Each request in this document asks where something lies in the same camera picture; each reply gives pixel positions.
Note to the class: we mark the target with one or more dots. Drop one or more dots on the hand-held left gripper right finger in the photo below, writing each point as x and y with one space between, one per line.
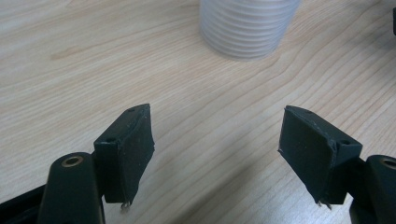
314 152

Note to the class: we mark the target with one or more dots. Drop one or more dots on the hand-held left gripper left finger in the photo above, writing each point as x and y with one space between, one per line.
127 155

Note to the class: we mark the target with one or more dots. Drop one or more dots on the stack of clear plastic cups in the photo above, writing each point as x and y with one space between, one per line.
249 28

